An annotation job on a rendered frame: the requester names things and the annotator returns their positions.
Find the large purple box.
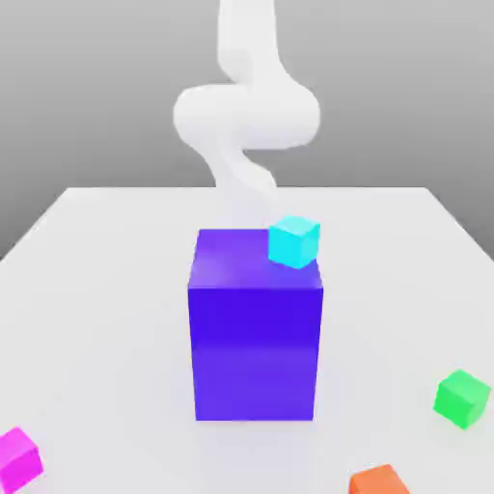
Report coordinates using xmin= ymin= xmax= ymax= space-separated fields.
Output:
xmin=186 ymin=228 xmax=324 ymax=423

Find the small magenta cube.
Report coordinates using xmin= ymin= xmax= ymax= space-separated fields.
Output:
xmin=0 ymin=425 xmax=44 ymax=494

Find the small cyan cube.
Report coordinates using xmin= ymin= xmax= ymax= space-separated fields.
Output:
xmin=267 ymin=215 xmax=322 ymax=270

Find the small orange cube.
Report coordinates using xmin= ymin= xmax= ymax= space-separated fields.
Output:
xmin=347 ymin=463 xmax=412 ymax=494

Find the small green cube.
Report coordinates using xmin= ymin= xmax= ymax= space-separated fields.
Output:
xmin=432 ymin=369 xmax=493 ymax=430

